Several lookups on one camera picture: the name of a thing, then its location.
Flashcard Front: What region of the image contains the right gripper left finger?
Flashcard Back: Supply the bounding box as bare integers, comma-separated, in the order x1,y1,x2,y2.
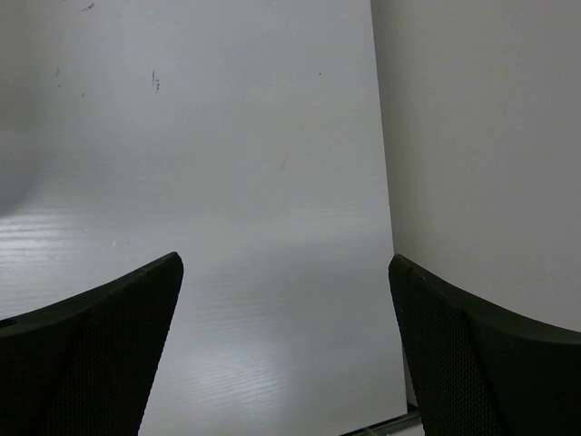
1,253,183,436

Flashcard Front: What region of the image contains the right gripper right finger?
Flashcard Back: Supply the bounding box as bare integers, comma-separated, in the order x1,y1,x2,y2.
389,254,580,435

